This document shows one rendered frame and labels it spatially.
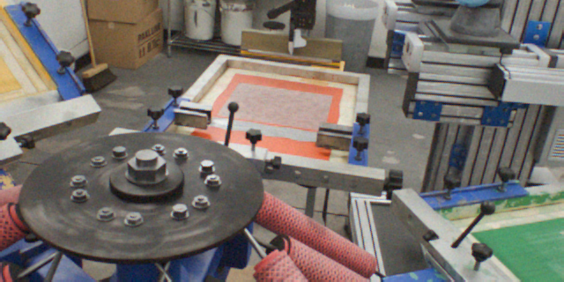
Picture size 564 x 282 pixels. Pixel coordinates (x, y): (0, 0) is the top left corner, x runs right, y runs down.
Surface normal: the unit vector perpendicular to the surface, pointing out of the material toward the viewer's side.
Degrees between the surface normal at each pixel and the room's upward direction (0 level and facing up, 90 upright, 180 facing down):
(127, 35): 89
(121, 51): 91
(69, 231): 0
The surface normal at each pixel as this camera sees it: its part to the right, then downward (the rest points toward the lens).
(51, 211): 0.08, -0.90
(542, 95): -0.02, 0.44
